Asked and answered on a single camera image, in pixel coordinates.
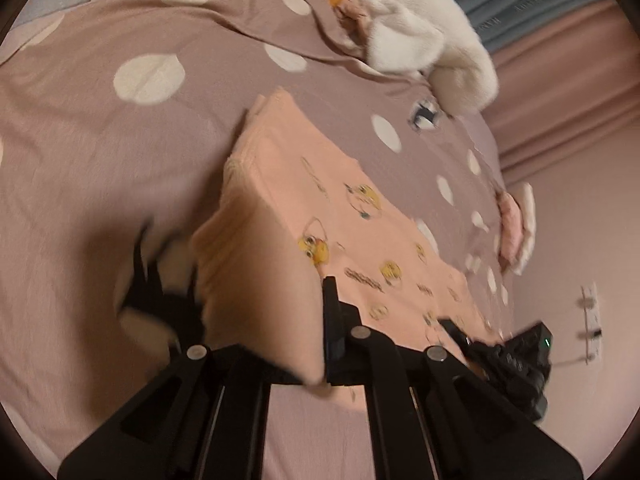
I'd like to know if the peach cartoon print baby onesie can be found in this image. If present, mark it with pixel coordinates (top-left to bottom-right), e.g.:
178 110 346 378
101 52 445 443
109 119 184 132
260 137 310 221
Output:
192 90 499 411

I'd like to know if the pink curtain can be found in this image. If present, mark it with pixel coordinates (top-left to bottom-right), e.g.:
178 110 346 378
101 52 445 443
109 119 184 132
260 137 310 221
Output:
483 0 639 183

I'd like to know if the mauve polka dot blanket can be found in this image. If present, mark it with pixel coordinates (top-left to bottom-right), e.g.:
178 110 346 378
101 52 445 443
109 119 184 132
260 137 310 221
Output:
1 0 513 472

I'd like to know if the white fluffy fleece garment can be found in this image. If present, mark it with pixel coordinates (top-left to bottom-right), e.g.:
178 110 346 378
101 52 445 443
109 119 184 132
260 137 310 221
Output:
360 0 499 116

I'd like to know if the white wall socket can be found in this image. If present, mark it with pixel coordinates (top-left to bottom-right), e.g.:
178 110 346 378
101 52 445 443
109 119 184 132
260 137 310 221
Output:
578 283 603 364

